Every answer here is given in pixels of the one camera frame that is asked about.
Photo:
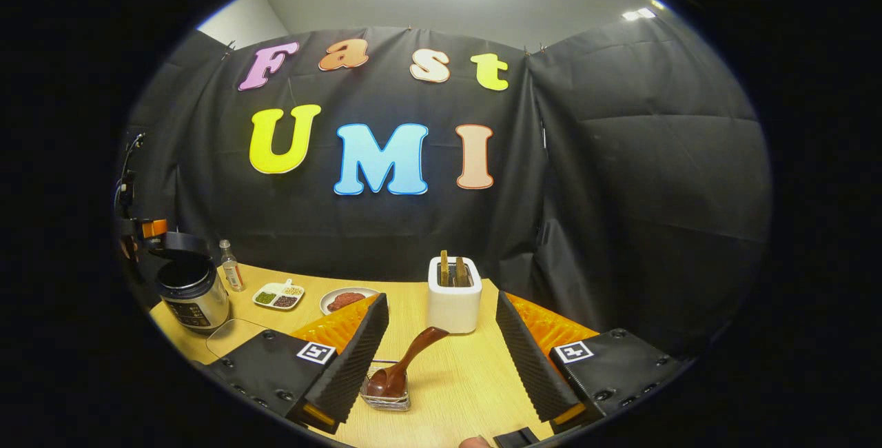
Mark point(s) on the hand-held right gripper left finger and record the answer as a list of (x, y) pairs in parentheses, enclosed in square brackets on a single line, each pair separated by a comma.
[(355, 365)]

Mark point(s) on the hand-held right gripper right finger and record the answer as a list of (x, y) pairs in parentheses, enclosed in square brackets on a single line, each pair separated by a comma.
[(527, 365)]

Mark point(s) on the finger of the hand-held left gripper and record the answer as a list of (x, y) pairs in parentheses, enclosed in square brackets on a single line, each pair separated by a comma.
[(155, 228)]

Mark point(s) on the brown wooden spoon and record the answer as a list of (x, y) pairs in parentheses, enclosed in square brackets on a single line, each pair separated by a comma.
[(413, 355)]

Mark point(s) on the dark grey rice cooker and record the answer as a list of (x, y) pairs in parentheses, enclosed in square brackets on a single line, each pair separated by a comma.
[(196, 303)]

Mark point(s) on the shallow translucent rice tray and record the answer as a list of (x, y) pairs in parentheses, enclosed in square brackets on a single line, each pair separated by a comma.
[(234, 338)]

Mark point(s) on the reddish sliced meat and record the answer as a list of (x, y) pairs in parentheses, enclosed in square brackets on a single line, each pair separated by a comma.
[(346, 300)]

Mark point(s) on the round white plate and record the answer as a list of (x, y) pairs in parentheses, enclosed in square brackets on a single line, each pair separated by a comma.
[(325, 304)]

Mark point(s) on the small clear glass bottle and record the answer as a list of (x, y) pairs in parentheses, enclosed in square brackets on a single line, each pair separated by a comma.
[(233, 272)]

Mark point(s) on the white toaster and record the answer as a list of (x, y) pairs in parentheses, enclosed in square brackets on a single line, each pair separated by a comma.
[(453, 310)]

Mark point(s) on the white divided seasoning dish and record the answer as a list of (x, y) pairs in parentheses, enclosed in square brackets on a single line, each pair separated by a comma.
[(275, 296)]

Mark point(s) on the brown toast slice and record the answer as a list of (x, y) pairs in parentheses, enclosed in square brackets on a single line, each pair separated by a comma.
[(460, 272), (444, 269)]

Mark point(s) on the black backdrop cloth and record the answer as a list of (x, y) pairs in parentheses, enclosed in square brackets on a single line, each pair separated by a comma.
[(654, 193)]

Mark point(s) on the small ceiling light panel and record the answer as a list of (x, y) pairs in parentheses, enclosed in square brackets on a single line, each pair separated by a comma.
[(639, 14)]

